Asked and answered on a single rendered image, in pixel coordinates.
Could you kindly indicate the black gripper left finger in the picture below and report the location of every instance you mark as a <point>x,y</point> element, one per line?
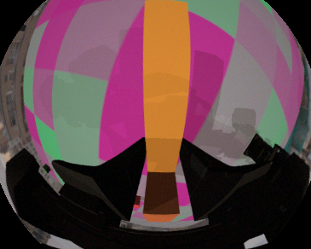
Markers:
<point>115,181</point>

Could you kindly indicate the orange long bar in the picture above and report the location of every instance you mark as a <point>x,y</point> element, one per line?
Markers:
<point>166,84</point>

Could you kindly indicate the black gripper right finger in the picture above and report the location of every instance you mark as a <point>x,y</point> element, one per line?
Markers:
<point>210,182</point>

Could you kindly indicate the small green cube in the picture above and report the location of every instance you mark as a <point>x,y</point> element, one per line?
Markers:
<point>46,168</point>

